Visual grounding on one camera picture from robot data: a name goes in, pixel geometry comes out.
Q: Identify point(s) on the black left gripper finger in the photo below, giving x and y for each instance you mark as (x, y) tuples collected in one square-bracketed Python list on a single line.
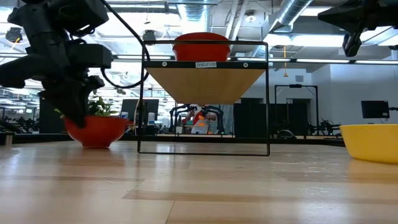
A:
[(71, 102), (94, 84)]

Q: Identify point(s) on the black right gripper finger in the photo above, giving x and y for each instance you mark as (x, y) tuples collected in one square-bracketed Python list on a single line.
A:
[(348, 15), (352, 43)]

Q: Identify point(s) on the red floral mini bowl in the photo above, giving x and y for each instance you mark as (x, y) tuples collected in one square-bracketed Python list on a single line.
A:
[(201, 51), (102, 133)]

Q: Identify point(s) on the yellow bowl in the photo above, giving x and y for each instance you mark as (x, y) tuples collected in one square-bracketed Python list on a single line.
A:
[(373, 143)]

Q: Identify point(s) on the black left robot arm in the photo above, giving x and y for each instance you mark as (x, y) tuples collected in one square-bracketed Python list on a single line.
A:
[(37, 28)]

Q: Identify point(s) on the green leafy plant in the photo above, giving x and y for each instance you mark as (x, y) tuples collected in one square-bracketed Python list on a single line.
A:
[(99, 109)]

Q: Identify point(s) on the black room divider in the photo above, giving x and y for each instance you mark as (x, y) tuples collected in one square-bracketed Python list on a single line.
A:
[(49, 121)]

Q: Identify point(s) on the long ceiling light strip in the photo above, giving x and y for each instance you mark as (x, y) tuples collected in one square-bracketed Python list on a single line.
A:
[(130, 57), (323, 60), (376, 62)]

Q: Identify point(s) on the white yellow wipes canister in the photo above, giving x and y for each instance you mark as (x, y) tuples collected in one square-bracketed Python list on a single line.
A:
[(124, 115)]

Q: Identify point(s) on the black computer monitor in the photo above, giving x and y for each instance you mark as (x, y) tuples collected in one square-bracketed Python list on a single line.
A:
[(130, 107)]

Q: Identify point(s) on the black ceiling spotlight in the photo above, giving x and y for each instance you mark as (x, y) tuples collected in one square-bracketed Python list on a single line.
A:
[(14, 35)]

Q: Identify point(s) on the white blue wipes canister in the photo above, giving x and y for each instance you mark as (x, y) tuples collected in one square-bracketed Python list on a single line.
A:
[(151, 119)]

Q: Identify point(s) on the small black grey block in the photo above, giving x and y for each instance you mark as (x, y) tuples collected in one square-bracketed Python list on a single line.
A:
[(6, 134)]

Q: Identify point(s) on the black ceiling speaker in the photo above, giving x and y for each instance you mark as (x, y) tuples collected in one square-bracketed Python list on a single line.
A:
[(149, 35)]

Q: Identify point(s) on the black dome object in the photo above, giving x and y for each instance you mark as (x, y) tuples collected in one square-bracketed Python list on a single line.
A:
[(286, 134)]

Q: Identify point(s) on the person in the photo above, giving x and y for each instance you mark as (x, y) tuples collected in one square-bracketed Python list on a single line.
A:
[(200, 123)]

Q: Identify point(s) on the white shelf label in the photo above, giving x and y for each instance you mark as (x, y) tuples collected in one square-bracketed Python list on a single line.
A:
[(206, 64)]

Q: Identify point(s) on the dark cabinet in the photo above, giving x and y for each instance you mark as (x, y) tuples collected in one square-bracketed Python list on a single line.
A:
[(252, 118)]

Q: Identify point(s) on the large silver air duct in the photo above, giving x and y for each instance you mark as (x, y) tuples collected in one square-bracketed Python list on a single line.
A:
[(292, 11)]

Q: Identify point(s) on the grey wall vent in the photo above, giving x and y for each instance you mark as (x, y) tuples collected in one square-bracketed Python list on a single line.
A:
[(299, 78)]

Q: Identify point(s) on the black wall monitor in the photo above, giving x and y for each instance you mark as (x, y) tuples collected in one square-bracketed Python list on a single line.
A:
[(374, 109)]

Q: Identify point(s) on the black stand frame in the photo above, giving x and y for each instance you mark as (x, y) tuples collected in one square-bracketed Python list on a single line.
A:
[(295, 86)]

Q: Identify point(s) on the black frame wooden shelf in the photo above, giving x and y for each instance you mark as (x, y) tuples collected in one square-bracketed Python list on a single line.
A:
[(205, 84)]

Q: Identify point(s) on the ribbed silver air duct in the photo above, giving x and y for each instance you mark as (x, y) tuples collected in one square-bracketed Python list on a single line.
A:
[(194, 12)]

